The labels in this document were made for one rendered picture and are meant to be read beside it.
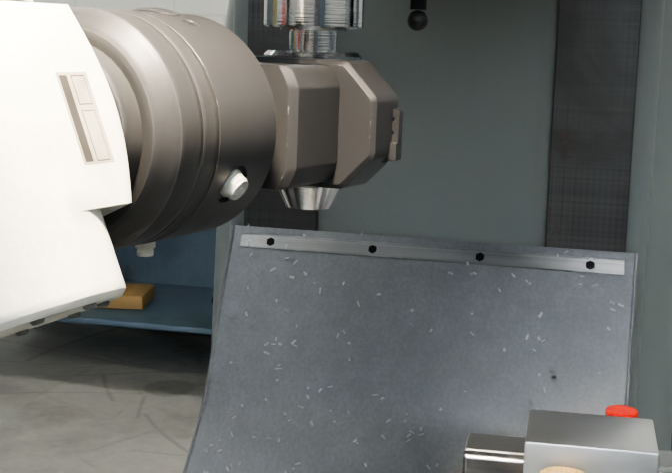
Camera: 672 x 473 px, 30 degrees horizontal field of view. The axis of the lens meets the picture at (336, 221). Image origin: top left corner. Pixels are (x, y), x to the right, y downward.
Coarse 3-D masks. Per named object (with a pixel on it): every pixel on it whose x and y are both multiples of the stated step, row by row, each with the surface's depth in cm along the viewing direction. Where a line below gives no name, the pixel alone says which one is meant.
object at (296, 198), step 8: (280, 192) 60; (288, 192) 60; (296, 192) 60; (304, 192) 59; (312, 192) 59; (320, 192) 59; (328, 192) 60; (336, 192) 60; (288, 200) 60; (296, 200) 60; (304, 200) 60; (312, 200) 60; (320, 200) 60; (328, 200) 60; (296, 208) 60; (304, 208) 60; (312, 208) 60; (320, 208) 60; (328, 208) 60
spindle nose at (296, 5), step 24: (264, 0) 59; (288, 0) 57; (312, 0) 57; (336, 0) 57; (360, 0) 59; (264, 24) 59; (288, 24) 58; (312, 24) 57; (336, 24) 58; (360, 24) 59
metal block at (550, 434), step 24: (528, 432) 59; (552, 432) 59; (576, 432) 59; (600, 432) 59; (624, 432) 59; (648, 432) 59; (528, 456) 57; (552, 456) 57; (576, 456) 57; (600, 456) 57; (624, 456) 57; (648, 456) 56
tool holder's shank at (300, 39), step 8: (296, 32) 59; (304, 32) 59; (312, 32) 59; (320, 32) 59; (328, 32) 59; (336, 32) 59; (296, 40) 59; (304, 40) 59; (312, 40) 59; (320, 40) 59; (328, 40) 59; (336, 40) 60; (296, 48) 59; (304, 48) 59; (312, 48) 59; (320, 48) 59; (328, 48) 59; (336, 48) 60
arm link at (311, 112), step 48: (192, 48) 45; (240, 48) 48; (240, 96) 46; (288, 96) 50; (336, 96) 53; (384, 96) 54; (240, 144) 46; (288, 144) 50; (336, 144) 54; (384, 144) 54; (240, 192) 47
